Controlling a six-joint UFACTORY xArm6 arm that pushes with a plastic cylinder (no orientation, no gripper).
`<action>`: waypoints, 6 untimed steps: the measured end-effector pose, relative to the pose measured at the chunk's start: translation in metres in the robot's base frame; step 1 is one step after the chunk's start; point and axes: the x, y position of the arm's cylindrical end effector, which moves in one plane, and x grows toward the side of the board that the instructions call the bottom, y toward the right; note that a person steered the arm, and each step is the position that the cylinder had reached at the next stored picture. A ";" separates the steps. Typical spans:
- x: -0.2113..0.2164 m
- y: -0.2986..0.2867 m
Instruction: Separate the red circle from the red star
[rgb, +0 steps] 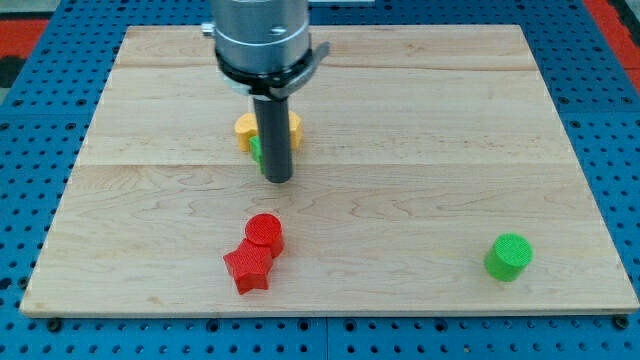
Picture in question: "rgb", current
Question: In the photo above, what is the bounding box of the green circle block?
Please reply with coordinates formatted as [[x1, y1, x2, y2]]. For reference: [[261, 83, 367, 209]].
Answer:
[[484, 233, 534, 282]]

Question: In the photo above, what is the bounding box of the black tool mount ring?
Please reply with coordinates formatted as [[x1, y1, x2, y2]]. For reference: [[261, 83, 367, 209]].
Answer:
[[215, 42, 330, 99]]

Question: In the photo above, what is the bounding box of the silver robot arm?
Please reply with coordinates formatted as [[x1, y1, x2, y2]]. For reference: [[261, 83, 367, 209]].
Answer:
[[201, 0, 330, 183]]

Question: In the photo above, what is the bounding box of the yellow heart block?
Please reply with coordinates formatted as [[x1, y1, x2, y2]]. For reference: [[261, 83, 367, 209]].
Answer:
[[234, 111, 303, 152]]

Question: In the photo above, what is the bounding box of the red circle block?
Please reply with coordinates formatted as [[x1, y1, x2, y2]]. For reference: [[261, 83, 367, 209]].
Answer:
[[245, 213, 284, 258]]

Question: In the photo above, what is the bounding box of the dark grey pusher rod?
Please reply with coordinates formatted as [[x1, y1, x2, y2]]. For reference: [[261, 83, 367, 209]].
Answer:
[[253, 97, 293, 184]]

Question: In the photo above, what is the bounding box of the green star block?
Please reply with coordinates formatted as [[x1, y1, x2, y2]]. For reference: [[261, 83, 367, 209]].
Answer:
[[249, 136, 264, 174]]

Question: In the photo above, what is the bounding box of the red star block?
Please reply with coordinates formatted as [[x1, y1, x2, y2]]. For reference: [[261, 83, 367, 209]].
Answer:
[[223, 238, 273, 295]]

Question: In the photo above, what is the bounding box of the light wooden board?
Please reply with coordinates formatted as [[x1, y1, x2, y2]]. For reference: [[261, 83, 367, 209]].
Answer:
[[21, 25, 639, 318]]

